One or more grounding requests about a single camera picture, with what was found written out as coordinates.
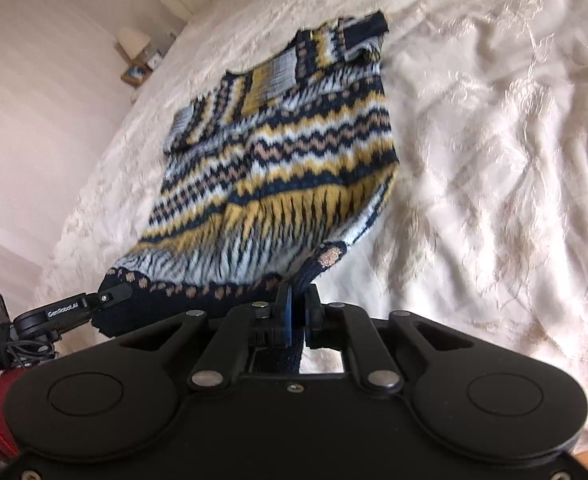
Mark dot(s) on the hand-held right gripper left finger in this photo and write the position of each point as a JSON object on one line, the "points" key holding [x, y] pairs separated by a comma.
{"points": [[285, 320]]}

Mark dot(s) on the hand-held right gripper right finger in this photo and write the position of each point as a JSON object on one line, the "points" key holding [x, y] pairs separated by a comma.
{"points": [[311, 322]]}

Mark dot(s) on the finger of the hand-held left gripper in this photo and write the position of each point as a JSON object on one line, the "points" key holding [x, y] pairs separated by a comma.
{"points": [[113, 296]]}

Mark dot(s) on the patterned knit sweater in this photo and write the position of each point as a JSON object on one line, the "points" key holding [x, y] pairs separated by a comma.
{"points": [[274, 170]]}

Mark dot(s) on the bed with white floral bedspread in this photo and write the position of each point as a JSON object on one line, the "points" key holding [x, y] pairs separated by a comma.
{"points": [[499, 160]]}

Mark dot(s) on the table lamp with beige shade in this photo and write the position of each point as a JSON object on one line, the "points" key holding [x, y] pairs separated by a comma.
{"points": [[134, 40]]}

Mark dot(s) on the wooden photo frame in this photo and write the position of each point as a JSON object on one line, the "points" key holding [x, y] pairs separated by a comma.
{"points": [[136, 73]]}

